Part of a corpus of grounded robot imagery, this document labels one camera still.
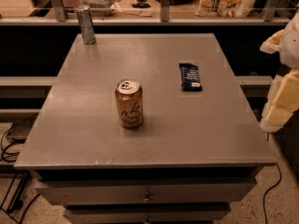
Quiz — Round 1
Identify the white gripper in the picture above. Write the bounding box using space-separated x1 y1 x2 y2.
260 30 299 133

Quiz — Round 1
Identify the dark blue rxbar wrapper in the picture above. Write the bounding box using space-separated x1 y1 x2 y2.
179 63 202 91

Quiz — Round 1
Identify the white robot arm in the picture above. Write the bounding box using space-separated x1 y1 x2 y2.
260 14 299 133

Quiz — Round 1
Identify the orange LaCroix can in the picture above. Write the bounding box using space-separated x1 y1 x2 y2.
115 78 143 129

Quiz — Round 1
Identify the silver blue redbull can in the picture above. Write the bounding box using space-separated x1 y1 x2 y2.
76 5 96 45

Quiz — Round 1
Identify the grey metal railing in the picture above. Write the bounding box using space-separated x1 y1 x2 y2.
0 0 298 26

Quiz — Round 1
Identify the colourful snack bag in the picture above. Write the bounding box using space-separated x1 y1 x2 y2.
195 0 256 18

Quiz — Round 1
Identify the round drawer knob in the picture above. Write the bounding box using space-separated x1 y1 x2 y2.
143 195 152 203

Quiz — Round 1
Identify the grey power box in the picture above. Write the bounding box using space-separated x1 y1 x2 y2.
6 119 34 143

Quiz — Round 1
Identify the black floor cable right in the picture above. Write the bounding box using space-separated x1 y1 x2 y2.
262 163 283 224

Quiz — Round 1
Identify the black cables left floor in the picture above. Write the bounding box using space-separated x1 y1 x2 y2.
0 114 41 224

